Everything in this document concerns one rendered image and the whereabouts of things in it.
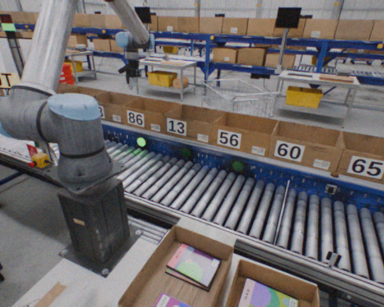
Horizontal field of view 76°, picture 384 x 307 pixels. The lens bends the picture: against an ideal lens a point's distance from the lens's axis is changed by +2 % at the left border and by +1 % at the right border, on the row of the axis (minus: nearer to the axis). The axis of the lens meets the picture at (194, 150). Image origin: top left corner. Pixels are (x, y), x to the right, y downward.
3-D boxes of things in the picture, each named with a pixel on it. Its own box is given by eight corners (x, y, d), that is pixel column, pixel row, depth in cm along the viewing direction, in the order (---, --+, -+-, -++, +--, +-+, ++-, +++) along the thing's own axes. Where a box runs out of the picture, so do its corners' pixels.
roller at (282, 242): (273, 253, 115) (275, 245, 113) (287, 192, 157) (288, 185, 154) (285, 257, 113) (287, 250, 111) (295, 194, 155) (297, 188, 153)
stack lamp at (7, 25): (1, 30, 126) (-4, 16, 123) (11, 29, 130) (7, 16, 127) (7, 30, 124) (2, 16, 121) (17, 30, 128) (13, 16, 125)
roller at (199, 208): (187, 221, 132) (187, 214, 130) (220, 173, 174) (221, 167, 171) (196, 224, 130) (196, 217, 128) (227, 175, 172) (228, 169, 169)
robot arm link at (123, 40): (131, 31, 147) (138, 33, 159) (112, 31, 148) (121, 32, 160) (132, 48, 151) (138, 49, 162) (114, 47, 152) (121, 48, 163)
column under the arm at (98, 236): (105, 278, 97) (91, 216, 81) (58, 255, 106) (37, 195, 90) (143, 232, 118) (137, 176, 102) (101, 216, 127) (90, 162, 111)
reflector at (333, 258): (321, 268, 106) (328, 251, 101) (321, 267, 107) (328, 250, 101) (334, 274, 104) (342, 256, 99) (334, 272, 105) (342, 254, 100)
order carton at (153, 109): (123, 125, 201) (120, 105, 193) (144, 114, 225) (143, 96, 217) (164, 135, 187) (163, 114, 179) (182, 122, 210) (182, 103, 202)
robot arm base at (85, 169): (77, 189, 81) (72, 163, 76) (47, 171, 90) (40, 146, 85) (123, 166, 95) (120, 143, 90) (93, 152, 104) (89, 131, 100)
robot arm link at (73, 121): (91, 157, 80) (82, 105, 72) (42, 151, 82) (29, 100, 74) (111, 139, 94) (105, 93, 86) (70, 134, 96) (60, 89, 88)
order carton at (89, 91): (56, 110, 230) (52, 92, 222) (82, 102, 254) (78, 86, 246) (88, 117, 216) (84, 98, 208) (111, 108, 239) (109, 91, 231)
